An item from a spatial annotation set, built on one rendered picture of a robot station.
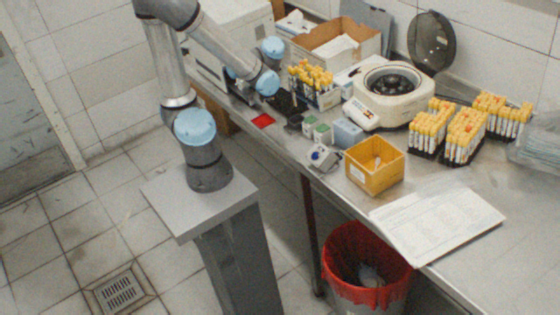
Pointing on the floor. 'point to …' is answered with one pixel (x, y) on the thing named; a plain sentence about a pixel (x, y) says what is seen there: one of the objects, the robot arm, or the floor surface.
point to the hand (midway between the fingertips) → (256, 96)
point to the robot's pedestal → (241, 265)
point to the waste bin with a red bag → (353, 230)
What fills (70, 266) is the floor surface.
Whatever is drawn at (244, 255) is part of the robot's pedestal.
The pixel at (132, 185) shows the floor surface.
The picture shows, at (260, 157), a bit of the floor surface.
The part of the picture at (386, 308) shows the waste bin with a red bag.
